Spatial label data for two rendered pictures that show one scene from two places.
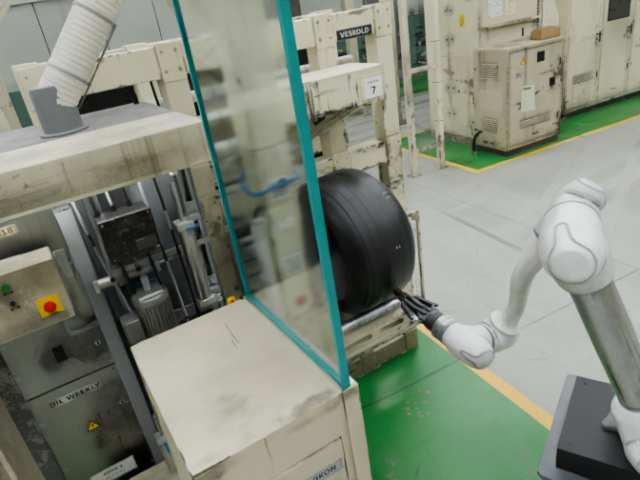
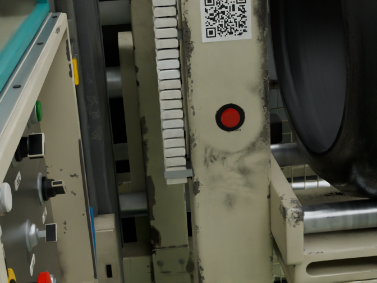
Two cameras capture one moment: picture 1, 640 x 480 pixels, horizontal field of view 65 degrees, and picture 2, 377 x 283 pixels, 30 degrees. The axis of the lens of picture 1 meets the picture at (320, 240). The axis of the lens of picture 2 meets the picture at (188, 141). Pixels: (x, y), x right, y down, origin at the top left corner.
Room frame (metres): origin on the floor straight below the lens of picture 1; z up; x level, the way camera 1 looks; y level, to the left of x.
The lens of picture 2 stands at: (0.64, -0.26, 1.40)
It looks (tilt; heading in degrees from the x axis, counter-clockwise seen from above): 20 degrees down; 24
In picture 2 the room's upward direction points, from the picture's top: 4 degrees counter-clockwise
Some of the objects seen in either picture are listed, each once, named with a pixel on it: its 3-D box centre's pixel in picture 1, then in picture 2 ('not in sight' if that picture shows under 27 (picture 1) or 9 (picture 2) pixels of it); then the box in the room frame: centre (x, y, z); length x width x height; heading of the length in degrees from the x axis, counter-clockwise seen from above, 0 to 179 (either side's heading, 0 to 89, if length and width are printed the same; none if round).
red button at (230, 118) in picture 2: not in sight; (229, 117); (1.63, 0.10, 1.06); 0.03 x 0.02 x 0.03; 118
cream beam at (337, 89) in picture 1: (310, 95); not in sight; (2.14, -0.06, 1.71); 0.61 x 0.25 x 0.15; 118
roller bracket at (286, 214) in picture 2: not in sight; (270, 185); (1.74, 0.07, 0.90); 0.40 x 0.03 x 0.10; 28
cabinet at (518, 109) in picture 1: (518, 95); not in sight; (6.22, -2.70, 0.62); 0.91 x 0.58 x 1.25; 113
